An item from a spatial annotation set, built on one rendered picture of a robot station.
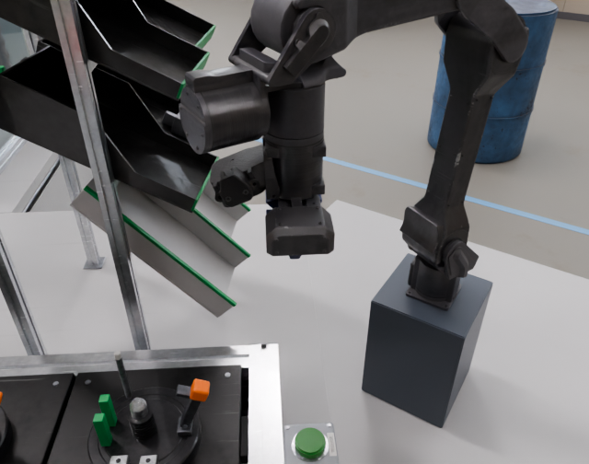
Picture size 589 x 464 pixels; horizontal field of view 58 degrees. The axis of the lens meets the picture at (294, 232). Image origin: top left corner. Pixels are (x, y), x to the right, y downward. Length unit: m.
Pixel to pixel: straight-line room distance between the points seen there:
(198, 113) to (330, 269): 0.76
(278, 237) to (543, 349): 0.71
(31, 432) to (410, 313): 0.53
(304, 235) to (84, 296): 0.76
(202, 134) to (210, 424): 0.43
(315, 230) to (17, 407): 0.53
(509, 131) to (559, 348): 2.61
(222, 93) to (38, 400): 0.55
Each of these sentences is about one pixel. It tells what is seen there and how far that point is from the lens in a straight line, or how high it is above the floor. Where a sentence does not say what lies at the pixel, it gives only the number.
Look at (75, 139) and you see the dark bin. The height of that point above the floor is 1.29.
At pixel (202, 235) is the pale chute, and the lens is 0.93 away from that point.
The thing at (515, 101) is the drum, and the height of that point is 0.41.
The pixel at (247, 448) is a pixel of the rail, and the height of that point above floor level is 0.97.
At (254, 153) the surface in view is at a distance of 0.53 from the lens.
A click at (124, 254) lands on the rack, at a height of 1.13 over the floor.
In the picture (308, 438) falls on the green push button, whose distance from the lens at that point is 0.74.
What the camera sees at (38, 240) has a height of 0.86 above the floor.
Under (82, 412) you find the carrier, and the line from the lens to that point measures 0.82.
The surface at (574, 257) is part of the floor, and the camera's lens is 2.95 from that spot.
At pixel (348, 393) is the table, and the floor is 0.86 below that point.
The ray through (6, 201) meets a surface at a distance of 1.58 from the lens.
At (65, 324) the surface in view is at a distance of 1.12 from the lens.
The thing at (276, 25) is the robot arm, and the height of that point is 1.48.
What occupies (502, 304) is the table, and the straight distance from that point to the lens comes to 1.15.
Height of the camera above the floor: 1.58
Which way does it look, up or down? 35 degrees down
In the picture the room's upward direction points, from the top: straight up
